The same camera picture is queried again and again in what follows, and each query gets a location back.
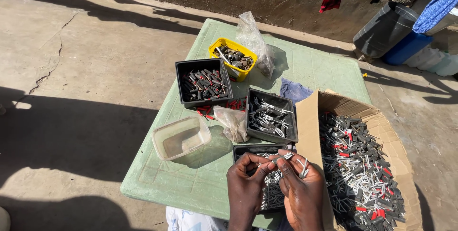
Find person's right hand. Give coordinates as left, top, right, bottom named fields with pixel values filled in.
left=276, top=148, right=326, bottom=231

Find person's left hand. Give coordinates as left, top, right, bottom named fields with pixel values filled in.
left=226, top=152, right=277, bottom=231

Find bunch of grey cable terminals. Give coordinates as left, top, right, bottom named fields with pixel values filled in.
left=299, top=158, right=310, bottom=179

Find single grey cable terminal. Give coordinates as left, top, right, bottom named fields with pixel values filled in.
left=270, top=151, right=295, bottom=164

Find black tray with white terminals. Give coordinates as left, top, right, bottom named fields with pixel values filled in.
left=233, top=144, right=290, bottom=214

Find white printed sack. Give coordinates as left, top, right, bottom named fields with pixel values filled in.
left=166, top=206, right=230, bottom=231

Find black tray with grey terminals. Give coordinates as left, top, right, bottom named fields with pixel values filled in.
left=245, top=88, right=299, bottom=144

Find brown cardboard box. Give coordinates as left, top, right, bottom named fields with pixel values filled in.
left=295, top=89, right=424, bottom=231

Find crumpled clear plastic bag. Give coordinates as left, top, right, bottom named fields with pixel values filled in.
left=213, top=105, right=250, bottom=143

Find clear plastic food container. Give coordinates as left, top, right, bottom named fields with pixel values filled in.
left=151, top=116, right=212, bottom=161

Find blue cloth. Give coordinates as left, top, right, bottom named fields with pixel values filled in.
left=279, top=77, right=314, bottom=105

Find yellow plastic tub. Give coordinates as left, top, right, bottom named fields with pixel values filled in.
left=208, top=38, right=258, bottom=82

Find heap of dark metal parts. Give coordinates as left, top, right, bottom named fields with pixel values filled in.
left=214, top=46, right=254, bottom=71

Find shiny metal tube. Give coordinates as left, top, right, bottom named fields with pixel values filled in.
left=215, top=47, right=233, bottom=66

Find tall clear plastic bag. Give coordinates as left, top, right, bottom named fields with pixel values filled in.
left=235, top=11, right=275, bottom=79

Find blue plastic drum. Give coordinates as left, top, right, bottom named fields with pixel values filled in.
left=382, top=31, right=434, bottom=66

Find white plastic jerrycan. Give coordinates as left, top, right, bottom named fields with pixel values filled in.
left=404, top=46, right=446, bottom=72

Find dark grey plastic drum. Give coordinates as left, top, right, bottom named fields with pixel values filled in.
left=353, top=1, right=420, bottom=59

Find pale translucent plastic jerrycan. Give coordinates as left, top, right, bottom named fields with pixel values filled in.
left=427, top=52, right=458, bottom=77

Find blue hanging towel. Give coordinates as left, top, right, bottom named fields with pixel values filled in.
left=412, top=0, right=458, bottom=34

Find heap of white cable terminals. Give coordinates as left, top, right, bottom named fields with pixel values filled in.
left=255, top=152, right=287, bottom=211

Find heap of mixed cable terminals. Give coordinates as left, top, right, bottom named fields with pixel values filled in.
left=318, top=112, right=407, bottom=231

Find heap of grey cable terminals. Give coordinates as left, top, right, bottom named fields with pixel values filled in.
left=248, top=98, right=295, bottom=139

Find scattered red cable terminals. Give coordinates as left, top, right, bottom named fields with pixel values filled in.
left=196, top=97, right=247, bottom=121

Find heap of black cable terminals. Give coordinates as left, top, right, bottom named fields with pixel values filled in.
left=182, top=69, right=229, bottom=102

